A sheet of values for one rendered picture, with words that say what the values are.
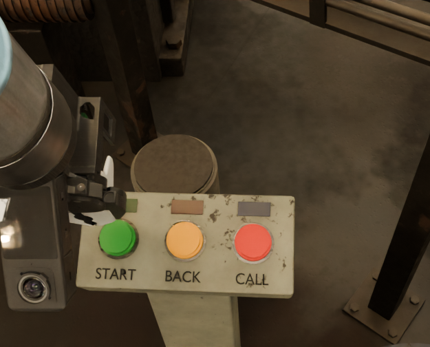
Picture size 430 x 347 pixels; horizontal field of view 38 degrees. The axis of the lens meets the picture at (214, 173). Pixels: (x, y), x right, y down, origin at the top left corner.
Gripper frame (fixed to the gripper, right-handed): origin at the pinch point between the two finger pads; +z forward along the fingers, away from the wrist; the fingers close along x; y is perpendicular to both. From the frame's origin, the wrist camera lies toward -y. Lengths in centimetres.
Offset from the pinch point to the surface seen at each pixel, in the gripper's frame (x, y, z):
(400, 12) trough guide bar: -30.9, 24.2, 4.8
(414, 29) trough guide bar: -32.5, 22.7, 5.9
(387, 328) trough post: -40, -8, 71
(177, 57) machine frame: 7, 60, 88
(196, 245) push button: -8.6, -0.8, 9.1
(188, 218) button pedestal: -7.5, 2.3, 10.2
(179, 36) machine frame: 7, 67, 91
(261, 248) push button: -15.7, -1.1, 9.2
